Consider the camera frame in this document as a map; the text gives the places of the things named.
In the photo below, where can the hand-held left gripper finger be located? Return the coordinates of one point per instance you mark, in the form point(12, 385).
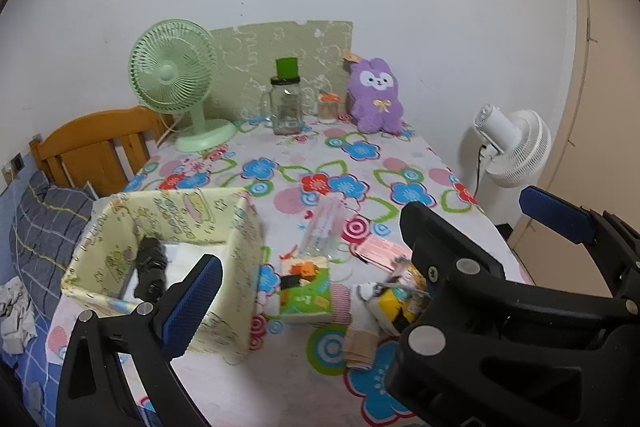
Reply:
point(192, 302)

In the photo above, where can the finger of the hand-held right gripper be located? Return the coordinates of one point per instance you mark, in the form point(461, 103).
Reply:
point(555, 214)
point(435, 247)

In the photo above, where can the pink paper packet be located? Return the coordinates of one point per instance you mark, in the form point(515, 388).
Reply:
point(382, 252)

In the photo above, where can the yellow printed fabric storage box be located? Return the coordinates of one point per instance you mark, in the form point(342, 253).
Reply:
point(225, 227)

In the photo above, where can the pink striped cloth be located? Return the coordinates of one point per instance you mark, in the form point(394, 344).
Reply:
point(343, 302)

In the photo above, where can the green tissue pack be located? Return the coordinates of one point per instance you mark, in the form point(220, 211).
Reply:
point(305, 292)

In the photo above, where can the beige sock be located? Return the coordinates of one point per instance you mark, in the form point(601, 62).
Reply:
point(362, 347)

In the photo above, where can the black bundled item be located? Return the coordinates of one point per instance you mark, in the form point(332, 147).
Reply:
point(150, 267)

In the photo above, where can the white standing fan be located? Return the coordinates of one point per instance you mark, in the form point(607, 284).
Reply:
point(520, 147)

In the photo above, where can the clear plastic pouch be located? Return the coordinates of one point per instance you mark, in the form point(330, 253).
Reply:
point(322, 227)

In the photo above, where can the beige cabinet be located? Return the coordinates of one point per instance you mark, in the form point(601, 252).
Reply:
point(610, 82)

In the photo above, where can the purple plush rabbit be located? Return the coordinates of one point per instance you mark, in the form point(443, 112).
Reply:
point(375, 102)

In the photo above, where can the grey plaid pillow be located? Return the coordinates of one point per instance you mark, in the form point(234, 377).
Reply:
point(50, 227)

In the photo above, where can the floral tablecloth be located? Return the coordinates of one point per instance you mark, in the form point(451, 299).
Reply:
point(280, 157)

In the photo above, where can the cotton swab jar orange lid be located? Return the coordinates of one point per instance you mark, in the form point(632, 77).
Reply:
point(329, 109)

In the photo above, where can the crumpled grey white cloth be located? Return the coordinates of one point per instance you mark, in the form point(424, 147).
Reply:
point(17, 317)

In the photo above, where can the blue plaid bed sheet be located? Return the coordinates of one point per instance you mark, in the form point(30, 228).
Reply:
point(30, 382)

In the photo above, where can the wooden bed headboard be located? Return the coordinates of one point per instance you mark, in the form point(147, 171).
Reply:
point(95, 147)

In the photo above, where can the glass jar mug black lid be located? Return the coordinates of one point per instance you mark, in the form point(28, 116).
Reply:
point(286, 112)

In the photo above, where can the green desk fan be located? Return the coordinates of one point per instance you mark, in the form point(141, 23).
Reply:
point(170, 72)

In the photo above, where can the green patterned foam board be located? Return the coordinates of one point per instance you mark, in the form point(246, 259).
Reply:
point(310, 52)

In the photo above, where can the small green box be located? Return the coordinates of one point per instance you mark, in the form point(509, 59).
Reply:
point(287, 68)

